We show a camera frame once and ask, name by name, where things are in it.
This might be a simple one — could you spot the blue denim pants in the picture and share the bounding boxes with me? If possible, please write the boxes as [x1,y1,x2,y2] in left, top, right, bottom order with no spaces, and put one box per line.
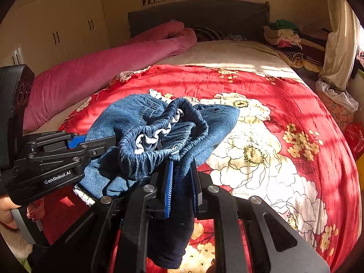
[80,94,240,269]

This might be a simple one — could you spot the left forearm yellow sleeve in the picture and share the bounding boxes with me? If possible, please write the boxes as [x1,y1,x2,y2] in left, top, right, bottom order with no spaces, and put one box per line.
[1,223,33,272]

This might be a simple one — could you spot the left hand red nails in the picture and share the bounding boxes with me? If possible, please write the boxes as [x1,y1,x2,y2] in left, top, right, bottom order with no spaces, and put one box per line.
[0,194,46,231]

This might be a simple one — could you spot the pink rolled blanket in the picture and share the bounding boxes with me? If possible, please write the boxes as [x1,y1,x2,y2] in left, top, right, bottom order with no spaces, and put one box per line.
[23,21,197,131]

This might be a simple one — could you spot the red floral quilt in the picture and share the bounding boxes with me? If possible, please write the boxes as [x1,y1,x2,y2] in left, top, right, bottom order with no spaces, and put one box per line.
[43,65,361,272]

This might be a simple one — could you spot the cream wardrobe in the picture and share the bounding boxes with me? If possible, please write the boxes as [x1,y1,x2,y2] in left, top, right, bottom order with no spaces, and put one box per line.
[1,0,110,74]

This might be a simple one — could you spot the beige bed sheet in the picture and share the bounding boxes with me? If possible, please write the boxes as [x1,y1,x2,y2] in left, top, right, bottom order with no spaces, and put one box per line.
[37,40,300,130]

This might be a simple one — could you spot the folded clothes pile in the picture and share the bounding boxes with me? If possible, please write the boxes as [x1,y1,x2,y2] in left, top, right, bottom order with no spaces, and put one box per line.
[263,20,328,73]

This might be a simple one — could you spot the dark headboard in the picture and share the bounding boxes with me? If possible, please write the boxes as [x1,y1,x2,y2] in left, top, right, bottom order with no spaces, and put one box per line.
[128,0,270,41]

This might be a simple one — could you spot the cream curtain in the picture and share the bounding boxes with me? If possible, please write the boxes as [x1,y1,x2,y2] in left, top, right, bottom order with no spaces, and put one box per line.
[320,0,360,91]

